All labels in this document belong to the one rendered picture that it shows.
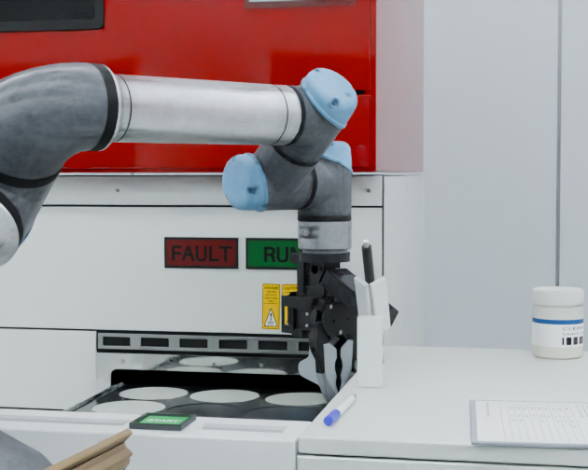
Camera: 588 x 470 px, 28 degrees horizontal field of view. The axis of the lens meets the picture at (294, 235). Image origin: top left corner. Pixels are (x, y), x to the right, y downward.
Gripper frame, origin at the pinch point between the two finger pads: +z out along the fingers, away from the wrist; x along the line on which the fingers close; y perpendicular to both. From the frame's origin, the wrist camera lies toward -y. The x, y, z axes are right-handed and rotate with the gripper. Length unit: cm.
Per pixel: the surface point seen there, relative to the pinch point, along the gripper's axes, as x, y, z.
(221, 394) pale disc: 5.5, 17.3, 1.3
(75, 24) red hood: 14, 40, -54
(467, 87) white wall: -143, 79, -54
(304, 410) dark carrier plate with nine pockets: 5.4, 0.9, 1.4
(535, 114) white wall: -153, 63, -47
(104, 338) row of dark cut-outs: 8.4, 41.4, -5.0
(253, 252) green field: -4.1, 20.4, -18.9
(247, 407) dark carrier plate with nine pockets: 9.2, 8.1, 1.3
